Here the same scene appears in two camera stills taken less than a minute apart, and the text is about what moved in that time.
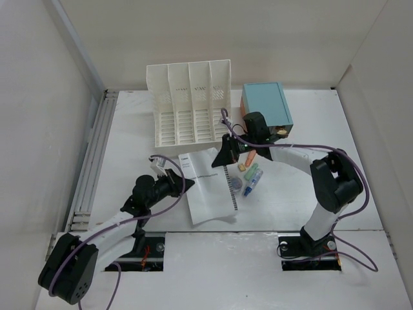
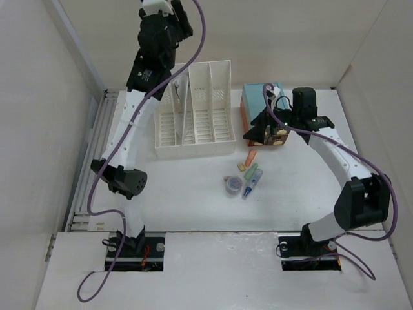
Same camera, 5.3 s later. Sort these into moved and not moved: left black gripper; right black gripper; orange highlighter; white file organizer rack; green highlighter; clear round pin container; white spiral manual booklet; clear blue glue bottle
Moved: left black gripper; right black gripper; white spiral manual booklet
Not moved: orange highlighter; clear round pin container; clear blue glue bottle; green highlighter; white file organizer rack
